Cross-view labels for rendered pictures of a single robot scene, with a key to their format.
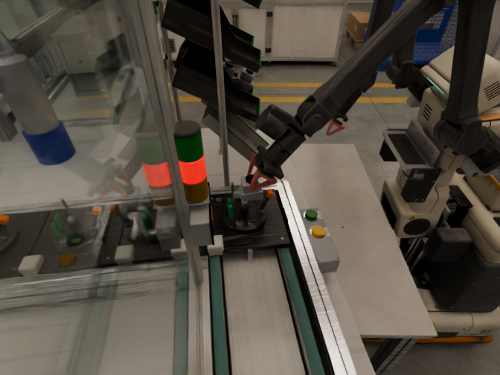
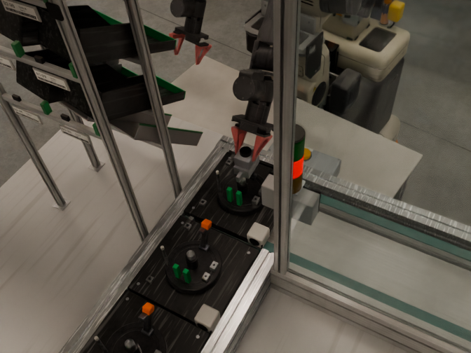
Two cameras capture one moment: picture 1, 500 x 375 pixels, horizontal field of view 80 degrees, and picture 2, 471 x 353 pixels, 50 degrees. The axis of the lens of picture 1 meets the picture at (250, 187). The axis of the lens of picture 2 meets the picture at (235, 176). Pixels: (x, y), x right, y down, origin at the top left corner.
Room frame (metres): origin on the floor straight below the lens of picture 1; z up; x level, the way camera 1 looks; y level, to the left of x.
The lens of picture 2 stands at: (0.10, 0.66, 2.09)
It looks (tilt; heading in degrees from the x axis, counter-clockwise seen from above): 51 degrees down; 311
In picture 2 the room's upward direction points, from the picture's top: 5 degrees counter-clockwise
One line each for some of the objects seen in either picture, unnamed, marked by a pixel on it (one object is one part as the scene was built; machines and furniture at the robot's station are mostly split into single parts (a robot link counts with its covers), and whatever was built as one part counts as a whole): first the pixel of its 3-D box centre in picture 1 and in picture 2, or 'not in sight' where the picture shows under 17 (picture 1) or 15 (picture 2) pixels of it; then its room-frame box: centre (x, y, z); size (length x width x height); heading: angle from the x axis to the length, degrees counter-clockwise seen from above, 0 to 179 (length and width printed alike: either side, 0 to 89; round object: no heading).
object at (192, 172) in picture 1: (191, 165); not in sight; (0.44, 0.11, 1.33); 0.05 x 0.05 x 0.05
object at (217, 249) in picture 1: (215, 245); (258, 235); (0.53, 0.10, 0.97); 0.05 x 0.05 x 0.04; 8
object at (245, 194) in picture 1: (247, 187); (244, 162); (0.64, 0.01, 1.10); 0.08 x 0.04 x 0.07; 100
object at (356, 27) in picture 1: (385, 30); not in sight; (5.80, -2.41, 0.20); 1.20 x 0.80 x 0.41; 89
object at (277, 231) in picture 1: (244, 219); (243, 196); (0.64, 0.02, 0.96); 0.24 x 0.24 x 0.02; 8
